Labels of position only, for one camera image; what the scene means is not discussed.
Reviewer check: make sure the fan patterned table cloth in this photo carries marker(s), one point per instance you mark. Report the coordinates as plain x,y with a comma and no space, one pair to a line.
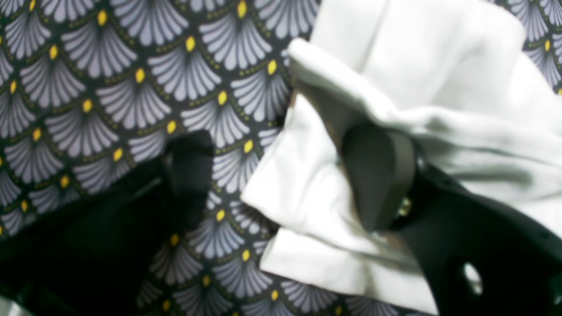
91,89

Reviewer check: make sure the white T-shirt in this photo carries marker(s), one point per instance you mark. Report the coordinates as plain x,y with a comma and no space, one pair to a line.
471,81

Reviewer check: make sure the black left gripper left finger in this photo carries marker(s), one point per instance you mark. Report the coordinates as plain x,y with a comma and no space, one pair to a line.
90,257

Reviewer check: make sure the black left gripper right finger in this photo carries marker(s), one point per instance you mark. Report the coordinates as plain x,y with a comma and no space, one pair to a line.
480,257

